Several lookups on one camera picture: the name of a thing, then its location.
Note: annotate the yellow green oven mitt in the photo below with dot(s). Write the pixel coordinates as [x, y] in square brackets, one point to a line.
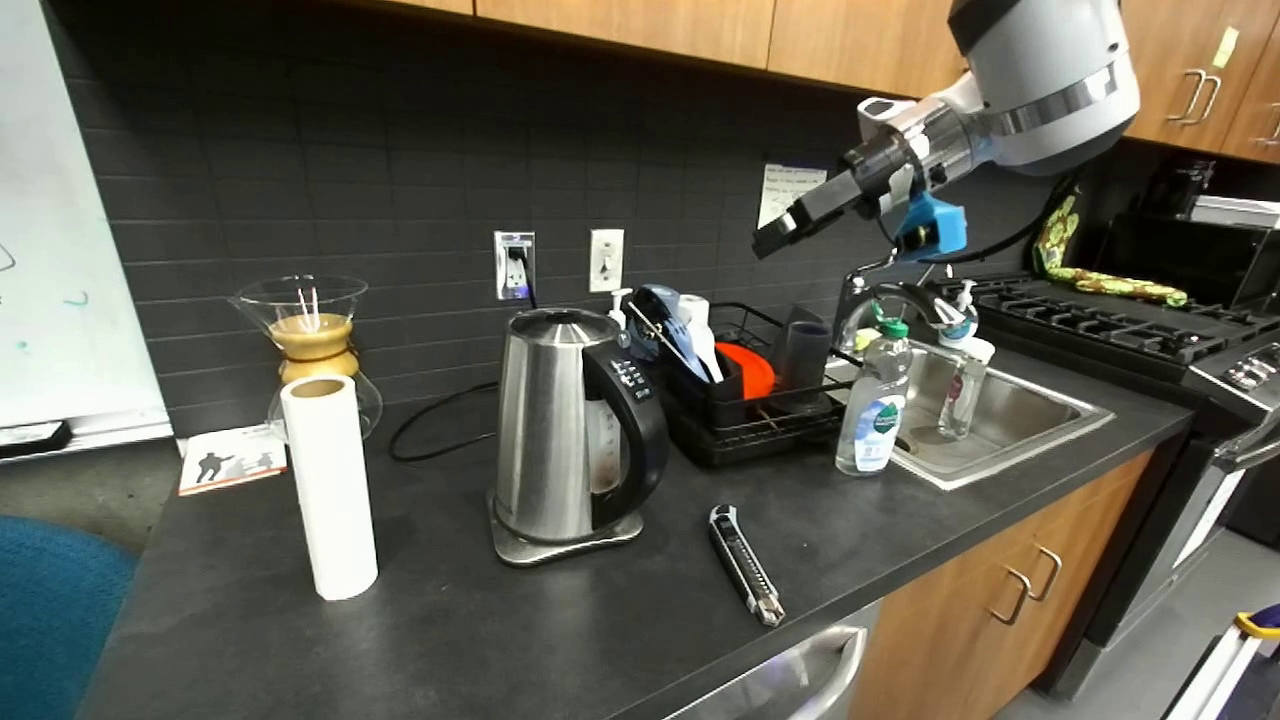
[1062, 258]

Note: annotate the orange plate in rack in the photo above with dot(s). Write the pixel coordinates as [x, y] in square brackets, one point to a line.
[758, 377]

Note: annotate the white paper towel roll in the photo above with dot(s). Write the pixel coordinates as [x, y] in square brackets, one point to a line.
[330, 486]

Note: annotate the stainless steel dishwasher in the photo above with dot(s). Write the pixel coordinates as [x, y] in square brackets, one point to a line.
[807, 681]

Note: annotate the lower wooden cabinets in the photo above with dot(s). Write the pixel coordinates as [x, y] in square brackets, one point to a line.
[978, 631]

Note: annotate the black gas stove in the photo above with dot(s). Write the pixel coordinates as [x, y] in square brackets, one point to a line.
[1207, 352]

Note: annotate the clear dish soap bottle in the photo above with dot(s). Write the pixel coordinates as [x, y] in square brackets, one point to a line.
[879, 403]

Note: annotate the upper wooden cabinets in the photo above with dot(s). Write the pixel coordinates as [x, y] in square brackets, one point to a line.
[1210, 69]

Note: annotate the blue chair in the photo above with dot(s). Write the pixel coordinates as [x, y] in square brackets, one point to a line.
[58, 607]

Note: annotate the white whiteboard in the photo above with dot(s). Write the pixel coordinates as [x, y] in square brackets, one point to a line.
[73, 357]

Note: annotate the white wall outlet with plug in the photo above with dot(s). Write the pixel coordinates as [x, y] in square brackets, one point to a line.
[514, 267]

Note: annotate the white paper wall note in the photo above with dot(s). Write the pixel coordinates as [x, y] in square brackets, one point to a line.
[783, 185]

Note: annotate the stainless steel sink basin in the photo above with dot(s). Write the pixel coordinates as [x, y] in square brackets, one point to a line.
[1012, 420]

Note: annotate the stainless steel electric kettle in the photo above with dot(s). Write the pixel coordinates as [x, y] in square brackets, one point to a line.
[583, 437]

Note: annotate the chrome kitchen faucet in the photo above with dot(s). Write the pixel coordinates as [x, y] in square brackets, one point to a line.
[943, 306]

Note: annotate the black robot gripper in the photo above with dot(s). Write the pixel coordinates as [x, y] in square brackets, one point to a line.
[875, 178]

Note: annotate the blue white cloth in rack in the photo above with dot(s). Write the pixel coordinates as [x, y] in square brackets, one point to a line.
[685, 327]

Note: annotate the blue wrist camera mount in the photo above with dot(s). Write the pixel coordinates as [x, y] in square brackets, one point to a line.
[933, 228]

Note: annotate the black wire dish rack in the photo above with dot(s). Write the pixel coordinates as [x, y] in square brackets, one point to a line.
[717, 427]

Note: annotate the glass pour over coffee maker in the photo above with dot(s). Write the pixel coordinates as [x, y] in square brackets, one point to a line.
[310, 319]

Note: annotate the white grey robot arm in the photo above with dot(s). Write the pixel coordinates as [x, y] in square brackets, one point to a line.
[1045, 90]

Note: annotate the wooden cabinets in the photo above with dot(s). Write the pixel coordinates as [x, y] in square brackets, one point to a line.
[1210, 69]
[978, 631]

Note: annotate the small printed card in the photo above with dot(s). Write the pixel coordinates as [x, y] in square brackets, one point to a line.
[231, 459]

